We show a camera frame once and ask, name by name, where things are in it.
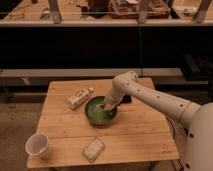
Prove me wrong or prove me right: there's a brown tray on bench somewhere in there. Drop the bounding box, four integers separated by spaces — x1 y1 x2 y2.
108 0 170 18

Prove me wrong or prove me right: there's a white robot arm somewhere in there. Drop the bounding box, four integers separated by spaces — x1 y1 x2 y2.
104 71 213 171

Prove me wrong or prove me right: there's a wooden workbench shelf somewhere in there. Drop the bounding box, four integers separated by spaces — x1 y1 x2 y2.
0 0 213 27

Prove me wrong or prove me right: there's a white wrapped snack packet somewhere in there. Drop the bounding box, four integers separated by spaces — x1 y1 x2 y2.
82 138 105 163

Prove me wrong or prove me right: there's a wooden table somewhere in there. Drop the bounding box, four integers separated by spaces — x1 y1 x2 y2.
27 79 179 169

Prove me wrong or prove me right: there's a black cable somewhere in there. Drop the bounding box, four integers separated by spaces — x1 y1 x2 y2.
165 117 183 171

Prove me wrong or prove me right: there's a white paper cup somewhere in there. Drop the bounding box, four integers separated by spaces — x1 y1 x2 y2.
25 133 50 159

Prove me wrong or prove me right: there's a green ceramic bowl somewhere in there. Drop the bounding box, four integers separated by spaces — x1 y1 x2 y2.
85 96 117 125

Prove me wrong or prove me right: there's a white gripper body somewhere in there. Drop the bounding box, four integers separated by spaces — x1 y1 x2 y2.
104 89 120 108

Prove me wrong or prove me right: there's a black smartphone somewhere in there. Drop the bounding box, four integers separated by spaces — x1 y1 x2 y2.
121 95 132 104

